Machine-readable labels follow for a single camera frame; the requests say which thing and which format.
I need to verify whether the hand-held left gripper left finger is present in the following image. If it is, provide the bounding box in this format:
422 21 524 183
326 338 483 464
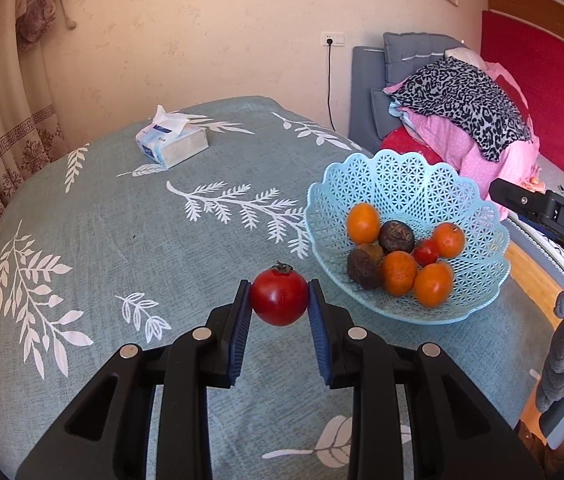
16 280 253 480

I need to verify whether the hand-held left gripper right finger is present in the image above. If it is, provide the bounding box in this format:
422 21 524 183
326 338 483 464
308 279 544 480

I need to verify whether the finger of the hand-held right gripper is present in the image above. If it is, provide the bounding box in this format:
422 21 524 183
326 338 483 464
489 178 553 222

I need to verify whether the red tomato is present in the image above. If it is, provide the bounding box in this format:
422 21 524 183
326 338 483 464
250 261 310 327
414 238 440 267

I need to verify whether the dark brown passion fruit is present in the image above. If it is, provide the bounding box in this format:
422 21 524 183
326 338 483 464
347 249 383 291
378 220 416 255
356 242 385 264

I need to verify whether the orange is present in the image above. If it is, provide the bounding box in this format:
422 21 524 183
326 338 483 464
431 222 466 259
381 250 418 297
414 262 455 309
346 202 381 245

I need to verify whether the light blue plastic basket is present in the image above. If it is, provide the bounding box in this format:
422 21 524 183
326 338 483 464
305 150 512 325

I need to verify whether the pile of clothes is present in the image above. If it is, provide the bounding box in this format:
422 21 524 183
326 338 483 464
382 62 541 202

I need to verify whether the red cushion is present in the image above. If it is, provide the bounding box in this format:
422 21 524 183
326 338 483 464
381 127 444 162

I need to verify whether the leaf print tablecloth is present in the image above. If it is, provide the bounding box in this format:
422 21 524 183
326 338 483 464
0 95 543 480

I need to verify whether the white pillow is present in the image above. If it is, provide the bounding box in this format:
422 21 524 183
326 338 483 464
444 48 487 72

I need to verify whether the tissue box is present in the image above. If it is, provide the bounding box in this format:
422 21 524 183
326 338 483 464
135 105 209 170

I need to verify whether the curtain tieback with tassel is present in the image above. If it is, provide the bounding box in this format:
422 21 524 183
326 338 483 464
14 0 78 52

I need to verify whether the red padded wall panel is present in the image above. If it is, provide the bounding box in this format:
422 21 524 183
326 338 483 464
480 10 564 179

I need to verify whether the black power cable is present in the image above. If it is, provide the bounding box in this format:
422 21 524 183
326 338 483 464
325 43 335 132

